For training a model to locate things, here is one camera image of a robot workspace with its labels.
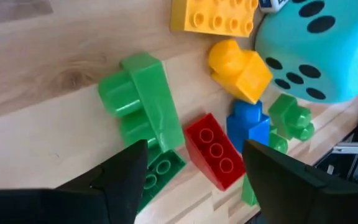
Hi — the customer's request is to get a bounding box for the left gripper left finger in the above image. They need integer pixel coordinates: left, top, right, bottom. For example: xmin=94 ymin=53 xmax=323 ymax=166
xmin=0 ymin=139 xmax=149 ymax=224

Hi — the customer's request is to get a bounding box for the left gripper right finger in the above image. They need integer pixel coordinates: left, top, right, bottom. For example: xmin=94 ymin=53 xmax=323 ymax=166
xmin=242 ymin=139 xmax=358 ymax=224

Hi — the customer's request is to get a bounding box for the long green four-stud block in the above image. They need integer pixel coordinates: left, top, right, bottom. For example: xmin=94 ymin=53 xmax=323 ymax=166
xmin=241 ymin=126 xmax=289 ymax=207

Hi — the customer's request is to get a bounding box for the green two-stud block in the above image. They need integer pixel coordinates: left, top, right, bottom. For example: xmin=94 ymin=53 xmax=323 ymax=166
xmin=97 ymin=52 xmax=186 ymax=156
xmin=267 ymin=93 xmax=316 ymax=142

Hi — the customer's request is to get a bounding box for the blue single-stud block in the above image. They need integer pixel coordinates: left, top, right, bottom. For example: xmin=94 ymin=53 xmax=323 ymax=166
xmin=226 ymin=100 xmax=272 ymax=155

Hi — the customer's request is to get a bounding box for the small red brick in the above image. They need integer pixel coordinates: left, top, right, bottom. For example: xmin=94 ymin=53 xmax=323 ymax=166
xmin=183 ymin=112 xmax=247 ymax=192

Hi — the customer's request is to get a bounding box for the yellow single-stud block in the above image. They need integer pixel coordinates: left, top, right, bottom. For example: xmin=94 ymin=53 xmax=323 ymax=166
xmin=208 ymin=39 xmax=273 ymax=105

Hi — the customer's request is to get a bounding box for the turquoise foam die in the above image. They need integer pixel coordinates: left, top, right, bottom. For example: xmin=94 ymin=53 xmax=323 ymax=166
xmin=254 ymin=0 xmax=358 ymax=105

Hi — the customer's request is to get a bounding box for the yellow eight-stud brick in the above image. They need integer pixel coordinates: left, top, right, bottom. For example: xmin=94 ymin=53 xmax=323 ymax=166
xmin=169 ymin=0 xmax=260 ymax=38

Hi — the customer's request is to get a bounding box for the silver aluminium bar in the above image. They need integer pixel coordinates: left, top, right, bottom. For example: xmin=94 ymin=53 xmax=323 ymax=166
xmin=332 ymin=142 xmax=358 ymax=156

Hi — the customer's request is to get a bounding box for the white blue playing card box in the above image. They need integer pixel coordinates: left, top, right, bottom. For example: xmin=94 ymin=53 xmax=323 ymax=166
xmin=258 ymin=0 xmax=290 ymax=14

